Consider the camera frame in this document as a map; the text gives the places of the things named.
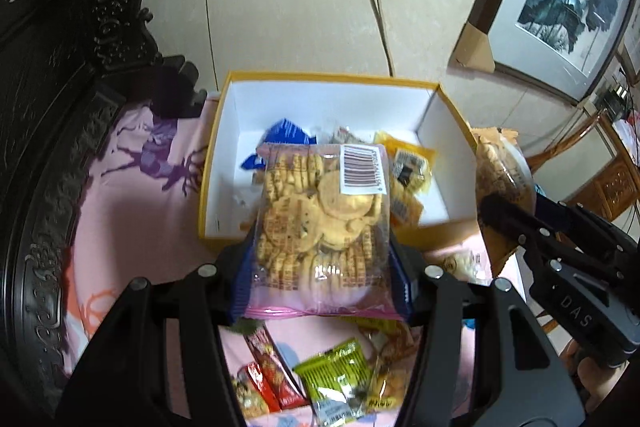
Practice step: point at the pink floral tablecloth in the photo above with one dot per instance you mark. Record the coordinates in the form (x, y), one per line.
(135, 207)

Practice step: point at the red long snack packet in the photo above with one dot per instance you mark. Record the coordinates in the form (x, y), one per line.
(272, 367)

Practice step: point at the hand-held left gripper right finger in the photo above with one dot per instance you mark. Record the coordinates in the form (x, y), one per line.
(401, 287)

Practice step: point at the wooden armchair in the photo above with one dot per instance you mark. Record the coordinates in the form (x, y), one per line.
(605, 177)

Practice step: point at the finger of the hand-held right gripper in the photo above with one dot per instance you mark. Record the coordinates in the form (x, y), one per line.
(510, 222)
(552, 208)

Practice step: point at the person's right hand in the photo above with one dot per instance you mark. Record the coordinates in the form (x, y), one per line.
(595, 384)

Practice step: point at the clear brown cracker packet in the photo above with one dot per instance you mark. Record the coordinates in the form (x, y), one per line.
(495, 167)

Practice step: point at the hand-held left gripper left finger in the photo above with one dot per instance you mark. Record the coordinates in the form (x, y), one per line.
(239, 292)

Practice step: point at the dark carved wooden furniture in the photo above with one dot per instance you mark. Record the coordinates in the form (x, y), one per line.
(45, 82)

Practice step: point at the yellow cardboard box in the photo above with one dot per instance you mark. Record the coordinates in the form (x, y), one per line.
(325, 99)

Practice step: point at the power strip with plugs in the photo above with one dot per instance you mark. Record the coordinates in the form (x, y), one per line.
(616, 99)

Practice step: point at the clear round cake packet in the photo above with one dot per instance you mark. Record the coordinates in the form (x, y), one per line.
(457, 264)

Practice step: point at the clear packet brown label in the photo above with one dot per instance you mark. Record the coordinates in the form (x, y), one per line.
(345, 134)

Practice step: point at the clear cookie bag pink edge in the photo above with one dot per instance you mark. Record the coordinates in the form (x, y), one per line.
(310, 217)

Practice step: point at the blue snack packet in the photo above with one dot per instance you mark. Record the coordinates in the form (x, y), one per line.
(285, 132)

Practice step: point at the small red nut packet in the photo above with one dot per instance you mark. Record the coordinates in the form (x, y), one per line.
(250, 394)

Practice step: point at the green label seed packet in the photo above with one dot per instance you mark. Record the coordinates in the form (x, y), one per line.
(335, 367)

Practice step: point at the gold yellow snack packet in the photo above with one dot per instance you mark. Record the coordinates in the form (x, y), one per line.
(407, 167)

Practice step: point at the orange snack packet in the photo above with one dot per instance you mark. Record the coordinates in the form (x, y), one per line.
(387, 377)

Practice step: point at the cardboard corner protector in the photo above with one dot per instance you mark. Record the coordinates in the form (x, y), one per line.
(472, 47)

